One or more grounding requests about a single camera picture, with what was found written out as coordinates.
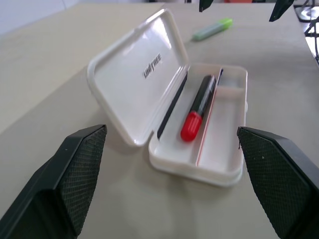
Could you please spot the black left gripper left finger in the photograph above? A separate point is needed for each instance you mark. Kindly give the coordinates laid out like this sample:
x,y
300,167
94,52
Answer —
x,y
62,184

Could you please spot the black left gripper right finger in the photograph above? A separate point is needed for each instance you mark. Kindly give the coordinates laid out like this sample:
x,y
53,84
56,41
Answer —
x,y
279,179

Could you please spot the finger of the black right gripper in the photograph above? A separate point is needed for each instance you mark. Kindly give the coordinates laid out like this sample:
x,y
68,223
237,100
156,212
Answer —
x,y
280,8
205,3

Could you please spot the green highlighter marker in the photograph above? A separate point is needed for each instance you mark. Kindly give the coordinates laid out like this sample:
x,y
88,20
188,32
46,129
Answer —
x,y
211,30

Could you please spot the black marker with red cap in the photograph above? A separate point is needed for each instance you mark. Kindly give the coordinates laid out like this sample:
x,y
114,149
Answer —
x,y
199,104

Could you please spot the white plastic pencil case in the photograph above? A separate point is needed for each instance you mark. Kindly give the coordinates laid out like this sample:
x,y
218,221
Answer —
x,y
129,82

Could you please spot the black metal frame stand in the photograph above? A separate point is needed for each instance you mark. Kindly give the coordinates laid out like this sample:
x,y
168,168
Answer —
x,y
312,35

